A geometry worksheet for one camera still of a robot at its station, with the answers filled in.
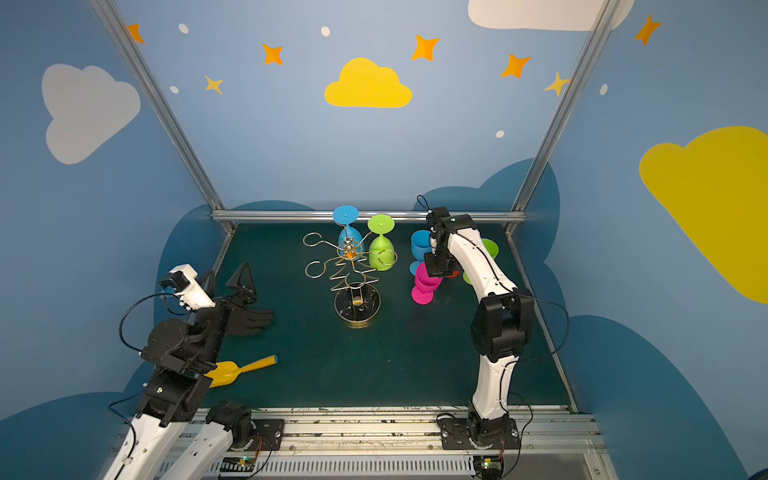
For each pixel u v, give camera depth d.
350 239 0.73
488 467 0.73
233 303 0.56
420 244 0.98
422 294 1.01
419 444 0.73
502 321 0.51
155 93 0.82
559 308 0.47
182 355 0.46
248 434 0.69
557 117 0.89
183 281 0.51
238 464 0.73
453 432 0.75
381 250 0.86
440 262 0.77
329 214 0.84
